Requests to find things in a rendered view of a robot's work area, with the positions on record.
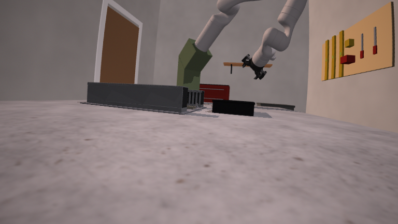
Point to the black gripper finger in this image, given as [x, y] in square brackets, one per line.
[259, 75]
[246, 62]

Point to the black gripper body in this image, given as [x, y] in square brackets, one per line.
[254, 66]

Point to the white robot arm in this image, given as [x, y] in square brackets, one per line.
[273, 39]

